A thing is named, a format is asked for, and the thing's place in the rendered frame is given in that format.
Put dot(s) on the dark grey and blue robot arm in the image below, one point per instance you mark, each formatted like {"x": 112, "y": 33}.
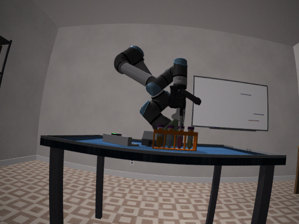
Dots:
{"x": 131, "y": 63}

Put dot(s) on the blue flat work mat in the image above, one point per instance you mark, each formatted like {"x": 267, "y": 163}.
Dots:
{"x": 199, "y": 151}

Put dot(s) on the orange tube rack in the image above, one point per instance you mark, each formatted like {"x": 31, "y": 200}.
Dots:
{"x": 180, "y": 132}

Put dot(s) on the white button housing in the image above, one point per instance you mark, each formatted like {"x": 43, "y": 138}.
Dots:
{"x": 147, "y": 139}

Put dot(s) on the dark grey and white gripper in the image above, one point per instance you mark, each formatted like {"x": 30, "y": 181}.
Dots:
{"x": 175, "y": 101}

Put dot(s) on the black table edge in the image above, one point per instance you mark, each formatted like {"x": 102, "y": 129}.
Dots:
{"x": 57, "y": 138}

